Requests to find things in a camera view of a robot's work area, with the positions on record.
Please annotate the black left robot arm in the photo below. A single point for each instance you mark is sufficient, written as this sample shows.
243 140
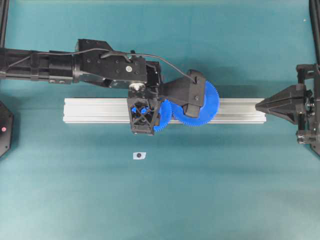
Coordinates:
94 62

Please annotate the small blue gear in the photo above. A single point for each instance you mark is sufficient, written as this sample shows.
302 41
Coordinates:
165 112

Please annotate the silver aluminium extrusion rail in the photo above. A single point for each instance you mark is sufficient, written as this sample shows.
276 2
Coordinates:
115 111

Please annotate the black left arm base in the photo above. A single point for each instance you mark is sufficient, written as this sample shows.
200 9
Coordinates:
6 128

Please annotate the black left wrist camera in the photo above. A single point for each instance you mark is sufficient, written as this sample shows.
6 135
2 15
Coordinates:
188 92

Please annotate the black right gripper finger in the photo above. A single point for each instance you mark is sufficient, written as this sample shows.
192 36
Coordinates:
289 112
292 92

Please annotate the black right frame post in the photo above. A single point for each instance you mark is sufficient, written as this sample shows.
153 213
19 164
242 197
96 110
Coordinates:
314 13

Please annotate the black left frame post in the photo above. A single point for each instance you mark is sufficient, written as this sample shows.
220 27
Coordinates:
4 10

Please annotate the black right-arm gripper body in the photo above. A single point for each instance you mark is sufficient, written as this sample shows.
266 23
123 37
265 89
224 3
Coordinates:
308 132

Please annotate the large blue gear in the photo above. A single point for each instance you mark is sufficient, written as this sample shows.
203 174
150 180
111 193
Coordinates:
207 111

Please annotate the black frame post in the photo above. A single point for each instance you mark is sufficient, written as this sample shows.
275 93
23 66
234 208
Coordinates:
314 13
4 10

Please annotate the white position marker sticker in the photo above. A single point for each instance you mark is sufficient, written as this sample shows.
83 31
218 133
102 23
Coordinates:
139 155

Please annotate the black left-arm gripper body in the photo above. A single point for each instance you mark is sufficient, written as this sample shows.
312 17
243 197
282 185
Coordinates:
150 90

